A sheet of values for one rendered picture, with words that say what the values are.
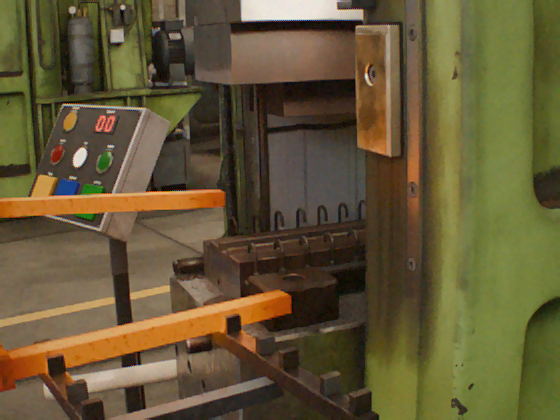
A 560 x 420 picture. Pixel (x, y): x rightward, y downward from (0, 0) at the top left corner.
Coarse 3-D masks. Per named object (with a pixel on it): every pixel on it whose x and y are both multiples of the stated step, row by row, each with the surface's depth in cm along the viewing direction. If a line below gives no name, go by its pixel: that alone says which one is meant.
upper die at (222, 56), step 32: (224, 32) 116; (256, 32) 116; (288, 32) 118; (320, 32) 120; (352, 32) 122; (224, 64) 118; (256, 64) 117; (288, 64) 119; (320, 64) 121; (352, 64) 123
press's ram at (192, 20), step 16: (192, 0) 130; (208, 0) 122; (224, 0) 115; (240, 0) 109; (256, 0) 109; (272, 0) 110; (288, 0) 111; (304, 0) 112; (320, 0) 113; (336, 0) 114; (192, 16) 131; (208, 16) 123; (224, 16) 116; (240, 16) 109; (256, 16) 110; (272, 16) 111; (288, 16) 112; (304, 16) 113; (320, 16) 114; (336, 16) 115; (352, 16) 116
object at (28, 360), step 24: (192, 312) 88; (216, 312) 88; (240, 312) 89; (264, 312) 91; (288, 312) 93; (72, 336) 81; (96, 336) 81; (120, 336) 81; (144, 336) 83; (168, 336) 84; (192, 336) 86; (0, 360) 73; (24, 360) 75; (72, 360) 78; (0, 384) 75
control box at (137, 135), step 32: (64, 128) 179; (96, 128) 170; (128, 128) 163; (160, 128) 165; (64, 160) 174; (96, 160) 166; (128, 160) 160; (32, 192) 179; (128, 192) 161; (64, 224) 178; (96, 224) 158; (128, 224) 162
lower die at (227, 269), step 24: (216, 240) 136; (240, 240) 132; (288, 240) 131; (312, 240) 132; (336, 240) 133; (360, 240) 133; (216, 264) 134; (240, 264) 122; (264, 264) 124; (288, 264) 126; (312, 264) 127; (240, 288) 123
